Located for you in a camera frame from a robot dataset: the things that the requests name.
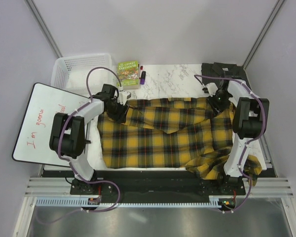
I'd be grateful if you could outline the green treehouse book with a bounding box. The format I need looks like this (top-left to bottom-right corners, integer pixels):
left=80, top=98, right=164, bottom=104
left=117, top=61, right=140, bottom=89

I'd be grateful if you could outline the white plastic basket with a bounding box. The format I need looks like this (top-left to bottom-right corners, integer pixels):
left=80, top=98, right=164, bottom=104
left=50, top=53, right=117, bottom=96

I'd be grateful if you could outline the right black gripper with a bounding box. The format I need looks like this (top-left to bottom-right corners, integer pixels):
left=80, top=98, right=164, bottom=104
left=206, top=90, right=232, bottom=117

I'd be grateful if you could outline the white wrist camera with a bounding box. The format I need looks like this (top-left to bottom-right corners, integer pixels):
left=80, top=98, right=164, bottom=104
left=117, top=90, right=131, bottom=105
left=203, top=82, right=218, bottom=96

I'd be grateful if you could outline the purple highlighter marker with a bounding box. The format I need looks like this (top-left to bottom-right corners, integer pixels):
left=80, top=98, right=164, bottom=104
left=140, top=71, right=146, bottom=85

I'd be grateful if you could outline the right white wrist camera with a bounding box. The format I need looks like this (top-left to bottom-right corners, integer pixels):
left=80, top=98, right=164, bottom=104
left=203, top=82, right=218, bottom=96

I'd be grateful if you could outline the red capped marker pen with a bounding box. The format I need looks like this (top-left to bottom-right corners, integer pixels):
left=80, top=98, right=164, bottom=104
left=139, top=65, right=143, bottom=79

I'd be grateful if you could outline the aluminium corner post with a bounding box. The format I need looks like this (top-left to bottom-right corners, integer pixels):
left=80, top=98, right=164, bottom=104
left=243, top=0, right=286, bottom=69
left=24, top=0, right=63, bottom=58

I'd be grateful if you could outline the left aluminium corner post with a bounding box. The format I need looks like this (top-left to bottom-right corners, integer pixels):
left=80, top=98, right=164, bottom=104
left=24, top=0, right=63, bottom=58

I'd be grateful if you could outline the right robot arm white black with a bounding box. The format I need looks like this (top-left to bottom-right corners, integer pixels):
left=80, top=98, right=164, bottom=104
left=204, top=78, right=269, bottom=195

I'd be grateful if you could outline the right aluminium corner post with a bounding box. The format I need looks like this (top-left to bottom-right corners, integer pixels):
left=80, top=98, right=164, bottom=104
left=243, top=0, right=286, bottom=69

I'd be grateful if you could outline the white slotted cable duct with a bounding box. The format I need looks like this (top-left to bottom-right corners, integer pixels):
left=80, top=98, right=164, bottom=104
left=35, top=196, right=221, bottom=208

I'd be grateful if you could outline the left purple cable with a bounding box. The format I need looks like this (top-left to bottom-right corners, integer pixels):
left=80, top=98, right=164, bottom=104
left=56, top=67, right=124, bottom=183

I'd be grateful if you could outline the whiteboard with red writing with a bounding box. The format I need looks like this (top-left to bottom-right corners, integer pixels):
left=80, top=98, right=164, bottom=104
left=12, top=83, right=88, bottom=167

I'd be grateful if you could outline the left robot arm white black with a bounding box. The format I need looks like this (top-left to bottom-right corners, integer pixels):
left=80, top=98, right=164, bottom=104
left=49, top=84, right=131, bottom=194

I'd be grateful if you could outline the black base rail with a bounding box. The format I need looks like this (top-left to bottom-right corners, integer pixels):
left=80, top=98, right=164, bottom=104
left=42, top=170, right=246, bottom=203

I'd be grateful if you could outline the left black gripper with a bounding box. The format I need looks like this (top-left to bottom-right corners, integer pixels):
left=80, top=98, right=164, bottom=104
left=106, top=98, right=130, bottom=123

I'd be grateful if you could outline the folded dark striped shirt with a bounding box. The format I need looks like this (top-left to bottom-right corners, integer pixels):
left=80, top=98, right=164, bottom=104
left=201, top=62, right=247, bottom=80

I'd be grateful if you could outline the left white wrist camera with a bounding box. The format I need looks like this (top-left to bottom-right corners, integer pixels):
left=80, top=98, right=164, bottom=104
left=117, top=90, right=131, bottom=105

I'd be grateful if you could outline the yellow plaid long sleeve shirt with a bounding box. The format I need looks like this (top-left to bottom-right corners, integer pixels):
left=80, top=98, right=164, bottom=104
left=97, top=96, right=263, bottom=187

